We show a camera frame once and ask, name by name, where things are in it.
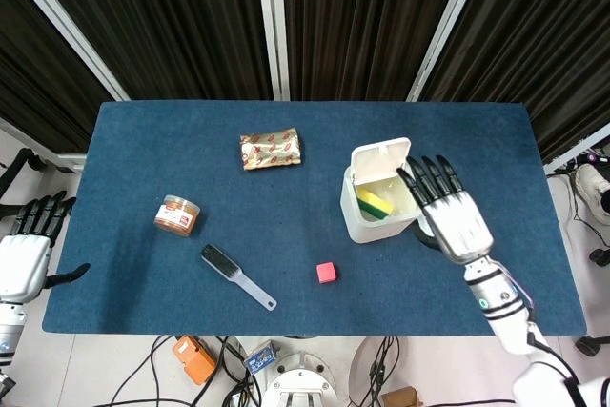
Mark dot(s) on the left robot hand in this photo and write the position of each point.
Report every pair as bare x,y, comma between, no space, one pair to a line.
24,264

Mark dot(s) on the brown cardboard box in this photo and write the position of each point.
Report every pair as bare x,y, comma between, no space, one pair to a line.
402,398

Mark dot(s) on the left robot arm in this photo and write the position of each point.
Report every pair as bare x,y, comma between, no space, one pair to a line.
9,331

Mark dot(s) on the gold foil snack package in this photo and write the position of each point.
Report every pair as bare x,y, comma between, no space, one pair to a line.
271,149

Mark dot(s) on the white shoe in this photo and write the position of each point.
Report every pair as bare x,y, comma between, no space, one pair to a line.
591,185

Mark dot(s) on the blue table cloth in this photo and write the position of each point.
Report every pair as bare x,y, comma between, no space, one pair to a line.
286,216

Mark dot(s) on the black chair leg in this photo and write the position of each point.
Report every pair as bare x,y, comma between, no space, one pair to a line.
19,166

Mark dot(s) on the black chair caster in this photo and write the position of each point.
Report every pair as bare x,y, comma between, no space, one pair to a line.
593,345
600,257

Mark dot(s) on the blue circuit board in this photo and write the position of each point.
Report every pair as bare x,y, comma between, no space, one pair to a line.
260,358

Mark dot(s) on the dark pleated curtain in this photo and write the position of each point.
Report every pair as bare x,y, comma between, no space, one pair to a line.
181,21

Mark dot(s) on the silver robot base column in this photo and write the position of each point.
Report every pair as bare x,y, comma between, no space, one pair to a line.
300,378

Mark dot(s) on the white frame post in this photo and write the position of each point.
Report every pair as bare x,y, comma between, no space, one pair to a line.
443,30
71,30
272,21

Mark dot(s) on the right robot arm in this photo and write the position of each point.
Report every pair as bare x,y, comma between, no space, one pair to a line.
505,316

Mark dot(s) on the orange box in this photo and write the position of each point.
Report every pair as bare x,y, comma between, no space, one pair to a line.
193,359

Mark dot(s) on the clear jar of rubber bands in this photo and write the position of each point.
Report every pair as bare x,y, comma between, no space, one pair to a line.
176,218

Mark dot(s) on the yellow green sponge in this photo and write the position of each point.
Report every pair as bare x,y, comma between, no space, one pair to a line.
374,199

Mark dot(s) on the pink foam cube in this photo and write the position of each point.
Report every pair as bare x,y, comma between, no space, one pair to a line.
327,272

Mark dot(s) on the white frame rail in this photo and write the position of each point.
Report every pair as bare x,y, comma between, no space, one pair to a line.
572,156
67,159

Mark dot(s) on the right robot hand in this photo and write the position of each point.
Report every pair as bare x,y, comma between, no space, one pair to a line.
457,226

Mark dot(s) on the white plastic bin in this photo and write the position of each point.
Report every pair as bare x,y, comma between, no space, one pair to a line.
376,230

